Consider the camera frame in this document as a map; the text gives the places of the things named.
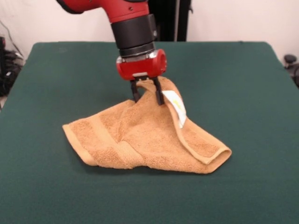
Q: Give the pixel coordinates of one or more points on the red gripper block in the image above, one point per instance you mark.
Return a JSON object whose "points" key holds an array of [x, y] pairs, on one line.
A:
{"points": [[140, 67]]}

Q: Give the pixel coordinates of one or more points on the tan terry towel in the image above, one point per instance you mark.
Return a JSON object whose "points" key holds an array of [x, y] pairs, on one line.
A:
{"points": [[144, 130]]}

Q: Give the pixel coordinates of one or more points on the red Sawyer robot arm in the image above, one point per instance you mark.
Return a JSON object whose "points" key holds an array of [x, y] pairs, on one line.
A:
{"points": [[130, 30]]}

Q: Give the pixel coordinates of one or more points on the black stand column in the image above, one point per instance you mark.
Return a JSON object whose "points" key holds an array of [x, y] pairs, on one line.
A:
{"points": [[172, 21]]}

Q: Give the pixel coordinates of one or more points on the dark green table cloth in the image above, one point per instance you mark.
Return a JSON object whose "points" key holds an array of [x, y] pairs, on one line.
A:
{"points": [[70, 70]]}

